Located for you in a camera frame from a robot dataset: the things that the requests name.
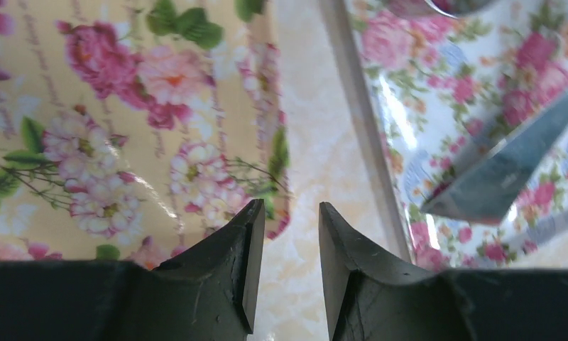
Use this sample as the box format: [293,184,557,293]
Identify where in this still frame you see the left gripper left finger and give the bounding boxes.
[0,200,266,340]

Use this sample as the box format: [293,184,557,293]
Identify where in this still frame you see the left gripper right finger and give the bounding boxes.
[319,202,568,340]

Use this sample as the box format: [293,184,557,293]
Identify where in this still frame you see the metal scraper with red handle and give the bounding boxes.
[421,90,568,224]

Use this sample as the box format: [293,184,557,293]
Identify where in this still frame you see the yellow floral cloth pad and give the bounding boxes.
[0,1,290,269]

